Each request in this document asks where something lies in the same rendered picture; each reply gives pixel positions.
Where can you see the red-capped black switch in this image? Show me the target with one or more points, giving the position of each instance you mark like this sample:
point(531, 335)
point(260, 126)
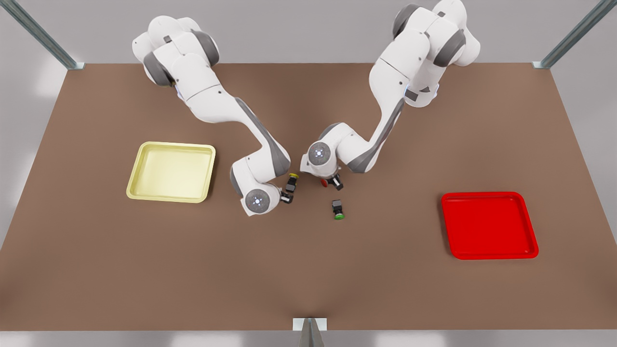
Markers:
point(324, 182)

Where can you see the yellow-capped black switch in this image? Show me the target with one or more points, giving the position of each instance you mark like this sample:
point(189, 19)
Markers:
point(291, 183)

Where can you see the silver frame post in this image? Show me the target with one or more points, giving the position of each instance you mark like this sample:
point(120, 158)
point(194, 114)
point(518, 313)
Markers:
point(573, 36)
point(309, 331)
point(38, 34)

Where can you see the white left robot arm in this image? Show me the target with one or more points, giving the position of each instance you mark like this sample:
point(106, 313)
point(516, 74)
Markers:
point(405, 67)

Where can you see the red tray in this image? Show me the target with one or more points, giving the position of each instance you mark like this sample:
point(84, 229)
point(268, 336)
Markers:
point(489, 225)

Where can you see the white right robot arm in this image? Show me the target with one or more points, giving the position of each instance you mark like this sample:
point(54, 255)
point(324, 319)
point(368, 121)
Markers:
point(202, 86)

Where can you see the green-capped black switch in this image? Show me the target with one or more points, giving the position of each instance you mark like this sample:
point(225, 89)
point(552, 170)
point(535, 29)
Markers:
point(338, 208)

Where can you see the pale yellow tray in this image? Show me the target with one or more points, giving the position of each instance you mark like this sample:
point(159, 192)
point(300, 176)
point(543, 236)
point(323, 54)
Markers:
point(171, 172)

